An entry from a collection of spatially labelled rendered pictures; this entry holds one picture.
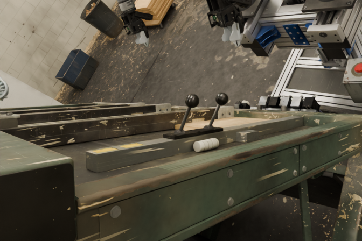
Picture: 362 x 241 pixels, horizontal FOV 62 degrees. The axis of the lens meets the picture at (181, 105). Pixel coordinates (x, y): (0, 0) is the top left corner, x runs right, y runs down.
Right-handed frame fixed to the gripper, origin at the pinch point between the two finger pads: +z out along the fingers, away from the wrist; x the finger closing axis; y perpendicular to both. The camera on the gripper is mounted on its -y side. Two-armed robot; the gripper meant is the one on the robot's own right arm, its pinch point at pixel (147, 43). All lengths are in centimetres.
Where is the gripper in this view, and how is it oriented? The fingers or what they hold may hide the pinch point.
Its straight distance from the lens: 165.6
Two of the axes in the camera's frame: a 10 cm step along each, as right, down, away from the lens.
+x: 6.4, 1.4, -7.6
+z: 3.4, 8.3, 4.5
